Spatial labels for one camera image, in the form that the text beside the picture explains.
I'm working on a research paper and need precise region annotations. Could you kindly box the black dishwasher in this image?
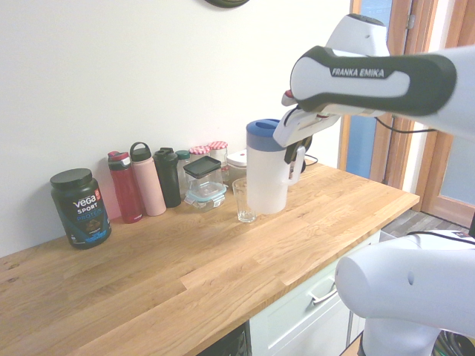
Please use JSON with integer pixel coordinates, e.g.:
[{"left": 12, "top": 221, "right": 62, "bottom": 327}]
[{"left": 192, "top": 320, "right": 251, "bottom": 356}]

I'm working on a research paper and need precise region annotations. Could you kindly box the black round wall clock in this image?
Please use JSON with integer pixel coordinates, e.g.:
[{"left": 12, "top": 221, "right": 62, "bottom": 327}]
[{"left": 203, "top": 0, "right": 252, "bottom": 8}]

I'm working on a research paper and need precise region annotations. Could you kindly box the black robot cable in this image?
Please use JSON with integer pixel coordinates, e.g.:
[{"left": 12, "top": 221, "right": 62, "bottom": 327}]
[{"left": 288, "top": 105, "right": 439, "bottom": 134}]

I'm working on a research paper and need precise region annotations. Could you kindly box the clear drinking glass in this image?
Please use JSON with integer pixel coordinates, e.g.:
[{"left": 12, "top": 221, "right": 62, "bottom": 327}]
[{"left": 231, "top": 177, "right": 259, "bottom": 224}]

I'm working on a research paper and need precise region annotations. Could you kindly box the translucent pitcher with blue lid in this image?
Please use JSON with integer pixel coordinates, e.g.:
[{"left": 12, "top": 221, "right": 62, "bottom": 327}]
[{"left": 245, "top": 118, "right": 307, "bottom": 216}]

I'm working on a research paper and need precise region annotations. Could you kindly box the jar with red checkered lid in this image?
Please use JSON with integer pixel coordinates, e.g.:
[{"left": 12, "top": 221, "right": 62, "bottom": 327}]
[
  {"left": 189, "top": 145, "right": 212, "bottom": 162},
  {"left": 206, "top": 140, "right": 229, "bottom": 166}
]

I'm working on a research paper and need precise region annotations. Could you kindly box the white drawer with metal handle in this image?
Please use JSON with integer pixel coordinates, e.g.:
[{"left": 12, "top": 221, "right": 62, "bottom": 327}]
[{"left": 248, "top": 228, "right": 384, "bottom": 356}]

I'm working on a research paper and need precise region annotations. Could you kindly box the pink bottle with black lid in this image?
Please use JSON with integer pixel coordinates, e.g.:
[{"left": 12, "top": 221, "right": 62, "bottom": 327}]
[{"left": 128, "top": 141, "right": 167, "bottom": 217}]

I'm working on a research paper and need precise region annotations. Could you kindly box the glass container with teal lid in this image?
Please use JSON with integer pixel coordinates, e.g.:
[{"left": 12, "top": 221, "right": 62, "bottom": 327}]
[{"left": 183, "top": 182, "right": 229, "bottom": 213}]

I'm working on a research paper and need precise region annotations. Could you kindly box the wooden door with glass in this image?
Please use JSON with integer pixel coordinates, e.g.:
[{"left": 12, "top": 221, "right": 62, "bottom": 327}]
[{"left": 338, "top": 0, "right": 475, "bottom": 229}]

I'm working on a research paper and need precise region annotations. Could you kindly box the red water bottle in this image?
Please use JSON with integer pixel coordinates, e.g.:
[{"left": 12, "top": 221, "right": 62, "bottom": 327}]
[{"left": 106, "top": 149, "right": 144, "bottom": 225}]

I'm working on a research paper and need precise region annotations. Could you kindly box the square container with black lid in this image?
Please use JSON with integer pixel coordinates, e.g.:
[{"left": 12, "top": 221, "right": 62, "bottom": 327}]
[{"left": 182, "top": 155, "right": 225, "bottom": 194}]

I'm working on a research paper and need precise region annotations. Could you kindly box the black shaker bottle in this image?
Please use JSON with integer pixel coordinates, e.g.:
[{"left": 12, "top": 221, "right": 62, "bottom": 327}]
[{"left": 152, "top": 146, "right": 183, "bottom": 209}]

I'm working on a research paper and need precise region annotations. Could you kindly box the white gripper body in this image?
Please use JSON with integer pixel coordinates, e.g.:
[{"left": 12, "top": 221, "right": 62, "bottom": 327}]
[{"left": 272, "top": 109, "right": 341, "bottom": 149}]

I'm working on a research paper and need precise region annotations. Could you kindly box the black protein powder tub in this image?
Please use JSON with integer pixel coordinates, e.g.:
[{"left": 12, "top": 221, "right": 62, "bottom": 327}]
[{"left": 48, "top": 167, "right": 113, "bottom": 251}]

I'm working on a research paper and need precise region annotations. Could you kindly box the silver drawer handle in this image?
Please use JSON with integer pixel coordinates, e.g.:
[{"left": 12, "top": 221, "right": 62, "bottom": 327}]
[{"left": 307, "top": 285, "right": 340, "bottom": 306}]

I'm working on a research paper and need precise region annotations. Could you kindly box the cereal container with white lid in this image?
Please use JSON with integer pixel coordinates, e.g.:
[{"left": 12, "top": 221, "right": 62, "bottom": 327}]
[{"left": 226, "top": 149, "right": 249, "bottom": 181}]

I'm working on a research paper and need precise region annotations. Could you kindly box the glass jar with teal lid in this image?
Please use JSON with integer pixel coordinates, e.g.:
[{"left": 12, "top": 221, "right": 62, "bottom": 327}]
[{"left": 174, "top": 149, "right": 192, "bottom": 200}]

